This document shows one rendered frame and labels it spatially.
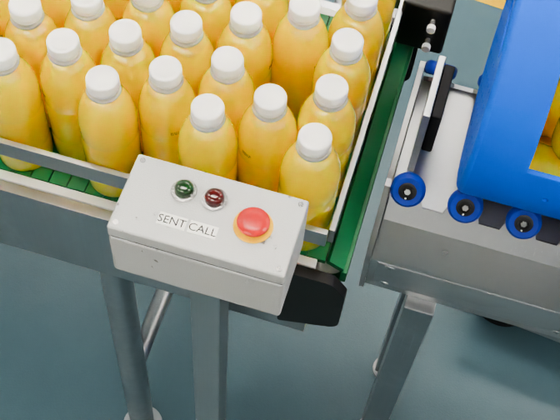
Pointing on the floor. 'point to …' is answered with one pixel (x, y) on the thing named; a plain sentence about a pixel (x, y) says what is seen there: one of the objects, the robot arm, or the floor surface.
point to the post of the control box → (209, 355)
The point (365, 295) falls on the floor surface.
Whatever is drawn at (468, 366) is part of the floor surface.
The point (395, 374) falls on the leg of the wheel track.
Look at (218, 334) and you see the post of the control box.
